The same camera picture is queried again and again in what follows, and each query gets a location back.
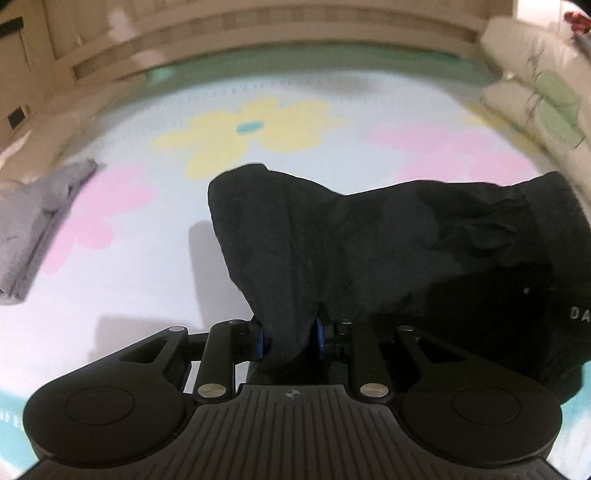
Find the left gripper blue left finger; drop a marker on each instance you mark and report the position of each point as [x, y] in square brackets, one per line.
[258, 341]

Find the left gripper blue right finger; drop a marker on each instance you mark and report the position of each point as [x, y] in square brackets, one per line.
[320, 330]

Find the black track pants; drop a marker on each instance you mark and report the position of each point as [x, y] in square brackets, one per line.
[504, 270]

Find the floral bed sheet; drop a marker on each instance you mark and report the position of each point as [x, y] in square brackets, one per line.
[132, 355]

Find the folded grey garment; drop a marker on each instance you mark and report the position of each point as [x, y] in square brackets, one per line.
[32, 221]

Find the floral rolled quilt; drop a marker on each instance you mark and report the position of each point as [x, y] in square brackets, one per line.
[548, 95]

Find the cream wooden headboard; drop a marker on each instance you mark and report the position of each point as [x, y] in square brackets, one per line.
[50, 47]

